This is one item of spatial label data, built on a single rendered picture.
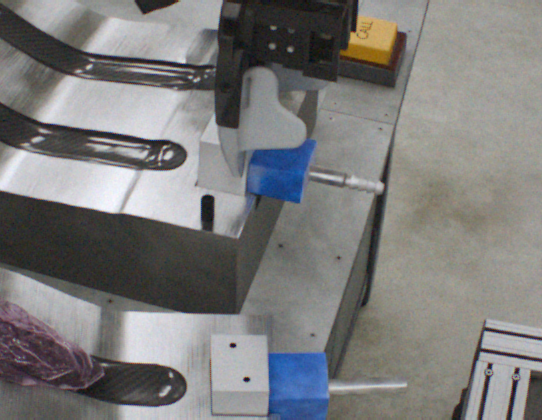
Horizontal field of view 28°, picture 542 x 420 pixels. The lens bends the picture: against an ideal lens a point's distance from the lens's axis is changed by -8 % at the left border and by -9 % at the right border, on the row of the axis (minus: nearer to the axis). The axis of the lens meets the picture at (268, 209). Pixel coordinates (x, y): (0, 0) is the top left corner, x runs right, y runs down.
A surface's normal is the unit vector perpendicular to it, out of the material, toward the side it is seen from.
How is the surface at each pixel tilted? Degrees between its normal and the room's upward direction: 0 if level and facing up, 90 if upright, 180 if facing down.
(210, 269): 90
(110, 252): 90
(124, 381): 8
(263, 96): 79
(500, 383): 0
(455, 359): 0
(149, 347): 0
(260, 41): 90
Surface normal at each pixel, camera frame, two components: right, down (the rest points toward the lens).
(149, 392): 0.06, -0.75
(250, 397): 0.04, 0.66
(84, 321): 0.45, -0.68
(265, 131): -0.25, 0.48
